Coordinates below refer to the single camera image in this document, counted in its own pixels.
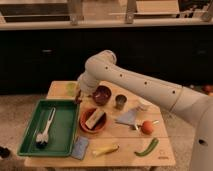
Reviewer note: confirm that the small metal cup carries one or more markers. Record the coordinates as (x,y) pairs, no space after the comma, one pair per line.
(120,101)

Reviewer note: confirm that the orange tomato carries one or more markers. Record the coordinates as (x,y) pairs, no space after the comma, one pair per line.
(147,127)

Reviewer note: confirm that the dark red grapes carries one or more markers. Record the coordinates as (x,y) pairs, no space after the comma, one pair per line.
(78,98)

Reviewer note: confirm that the blue sponge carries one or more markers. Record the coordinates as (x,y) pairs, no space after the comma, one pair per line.
(80,147)

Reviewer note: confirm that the black cabinet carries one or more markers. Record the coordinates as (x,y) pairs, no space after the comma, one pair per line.
(31,59)

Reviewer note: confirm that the orange terracotta bowl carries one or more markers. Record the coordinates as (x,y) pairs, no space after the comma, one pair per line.
(83,118)

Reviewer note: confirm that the blue grey cloth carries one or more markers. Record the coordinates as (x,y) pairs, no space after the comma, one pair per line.
(127,117)

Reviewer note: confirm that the wooden table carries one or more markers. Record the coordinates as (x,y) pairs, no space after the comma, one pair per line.
(127,139)

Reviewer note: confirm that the green lettuce leaf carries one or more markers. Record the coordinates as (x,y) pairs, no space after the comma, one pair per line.
(71,89)

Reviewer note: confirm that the wooden block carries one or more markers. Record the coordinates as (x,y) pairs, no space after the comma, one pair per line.
(96,119)

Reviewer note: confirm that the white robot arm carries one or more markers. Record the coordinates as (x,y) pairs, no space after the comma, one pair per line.
(192,106)

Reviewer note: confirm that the green plastic tray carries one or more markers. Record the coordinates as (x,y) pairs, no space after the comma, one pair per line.
(61,132)

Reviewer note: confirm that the dark red bowl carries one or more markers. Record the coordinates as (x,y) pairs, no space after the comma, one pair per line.
(102,95)

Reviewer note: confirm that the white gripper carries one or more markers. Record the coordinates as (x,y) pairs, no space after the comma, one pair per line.
(87,83)

